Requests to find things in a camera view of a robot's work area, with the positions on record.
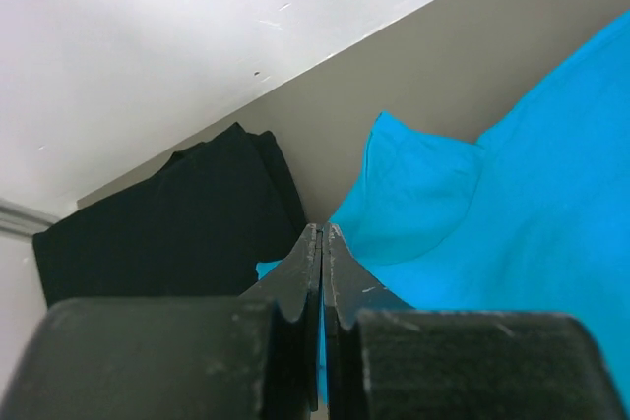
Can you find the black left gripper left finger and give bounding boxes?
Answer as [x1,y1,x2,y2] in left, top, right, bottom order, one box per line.
[1,224,322,419]

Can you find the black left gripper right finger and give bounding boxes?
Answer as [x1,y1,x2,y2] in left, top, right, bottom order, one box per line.
[322,224,627,419]

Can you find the blue t-shirt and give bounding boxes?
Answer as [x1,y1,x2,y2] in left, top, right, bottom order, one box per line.
[255,10,630,406]

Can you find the folded black t-shirt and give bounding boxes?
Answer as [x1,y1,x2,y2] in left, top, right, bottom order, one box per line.
[32,124,306,304]

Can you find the left aluminium corner post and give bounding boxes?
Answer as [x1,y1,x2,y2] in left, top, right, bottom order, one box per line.
[0,199,60,240]

